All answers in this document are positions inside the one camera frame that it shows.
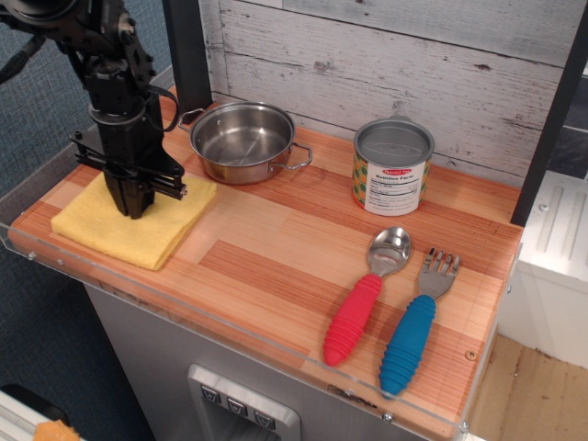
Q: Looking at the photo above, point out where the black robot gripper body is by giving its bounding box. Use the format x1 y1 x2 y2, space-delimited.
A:
71 91 187 199

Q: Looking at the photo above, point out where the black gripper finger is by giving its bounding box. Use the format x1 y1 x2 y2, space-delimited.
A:
129 179 154 220
104 172 131 216

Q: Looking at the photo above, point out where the yellow rag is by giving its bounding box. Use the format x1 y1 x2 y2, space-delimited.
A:
51 175 217 270

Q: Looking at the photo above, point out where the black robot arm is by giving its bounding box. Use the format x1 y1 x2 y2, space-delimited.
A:
1 1 187 220

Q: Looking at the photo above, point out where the small steel pot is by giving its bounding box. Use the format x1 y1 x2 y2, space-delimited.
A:
177 101 313 186

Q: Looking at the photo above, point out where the clear acrylic table guard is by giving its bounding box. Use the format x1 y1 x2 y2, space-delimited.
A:
0 71 525 441

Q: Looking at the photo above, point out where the grey toy fridge cabinet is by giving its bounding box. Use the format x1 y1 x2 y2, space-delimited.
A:
86 286 464 440

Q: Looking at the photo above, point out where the silver dispenser button panel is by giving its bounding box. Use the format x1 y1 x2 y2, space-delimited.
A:
187 364 301 440

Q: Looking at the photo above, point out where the orange object bottom left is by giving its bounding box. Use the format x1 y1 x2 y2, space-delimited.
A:
32 420 82 441

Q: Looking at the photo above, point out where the toy tin can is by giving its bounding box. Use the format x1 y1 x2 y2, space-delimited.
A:
352 116 435 217

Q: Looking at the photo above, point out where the white side cabinet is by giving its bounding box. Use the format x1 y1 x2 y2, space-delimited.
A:
497 172 587 368

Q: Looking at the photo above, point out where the black vertical post left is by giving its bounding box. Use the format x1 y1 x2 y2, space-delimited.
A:
163 0 212 113

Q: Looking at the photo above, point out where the black vertical post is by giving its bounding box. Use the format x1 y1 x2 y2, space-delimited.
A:
163 0 212 113
510 0 588 227

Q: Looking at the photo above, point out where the black braided cable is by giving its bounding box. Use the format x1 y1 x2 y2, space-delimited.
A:
0 35 47 86

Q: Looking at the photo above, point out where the red handled spoon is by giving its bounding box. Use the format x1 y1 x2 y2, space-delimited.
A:
322 226 412 367

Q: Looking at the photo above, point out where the blue handled fork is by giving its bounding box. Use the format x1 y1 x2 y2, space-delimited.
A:
379 248 460 395

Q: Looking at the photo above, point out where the black vertical post right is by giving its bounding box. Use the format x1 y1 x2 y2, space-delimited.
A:
510 0 588 227

